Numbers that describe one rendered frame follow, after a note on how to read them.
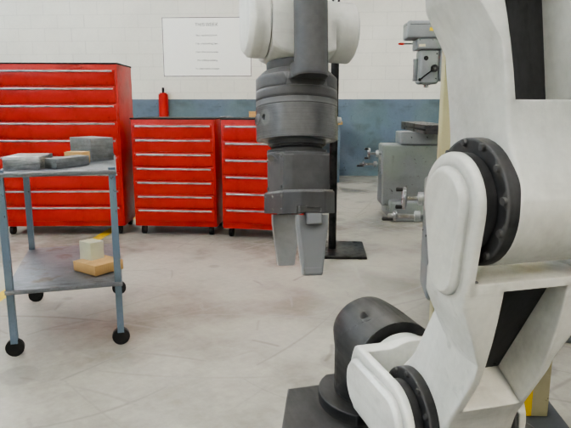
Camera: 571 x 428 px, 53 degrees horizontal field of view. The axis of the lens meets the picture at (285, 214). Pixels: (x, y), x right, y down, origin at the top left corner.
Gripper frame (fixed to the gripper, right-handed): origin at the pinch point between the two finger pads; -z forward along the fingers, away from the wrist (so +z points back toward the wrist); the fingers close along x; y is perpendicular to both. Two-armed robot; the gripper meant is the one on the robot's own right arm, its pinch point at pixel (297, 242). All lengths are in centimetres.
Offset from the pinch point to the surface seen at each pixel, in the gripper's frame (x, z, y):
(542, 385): -112, -59, 119
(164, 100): -860, 177, 20
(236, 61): -828, 237, 130
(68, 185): -460, 26, -77
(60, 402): -172, -69, -47
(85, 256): -239, -19, -43
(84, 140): -249, 40, -44
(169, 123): -429, 77, 7
